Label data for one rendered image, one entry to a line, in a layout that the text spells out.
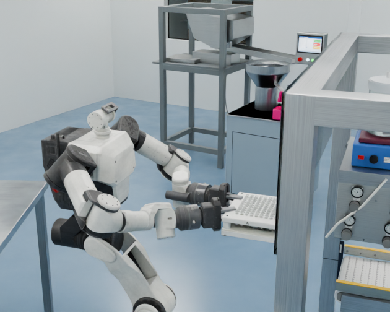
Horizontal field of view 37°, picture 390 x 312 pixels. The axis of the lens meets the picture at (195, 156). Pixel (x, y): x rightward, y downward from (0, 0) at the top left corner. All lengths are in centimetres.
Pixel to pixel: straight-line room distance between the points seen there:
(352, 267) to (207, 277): 177
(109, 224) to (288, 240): 79
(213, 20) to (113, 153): 348
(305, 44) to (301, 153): 362
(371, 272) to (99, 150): 106
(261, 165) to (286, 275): 343
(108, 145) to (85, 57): 604
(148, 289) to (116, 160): 55
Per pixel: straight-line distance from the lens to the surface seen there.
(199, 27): 561
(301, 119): 115
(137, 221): 194
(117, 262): 236
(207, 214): 208
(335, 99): 113
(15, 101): 731
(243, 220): 205
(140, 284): 240
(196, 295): 366
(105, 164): 217
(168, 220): 204
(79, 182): 196
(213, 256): 409
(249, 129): 464
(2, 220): 260
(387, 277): 220
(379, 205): 189
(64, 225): 242
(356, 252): 230
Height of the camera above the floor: 194
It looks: 19 degrees down
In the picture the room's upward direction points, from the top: straight up
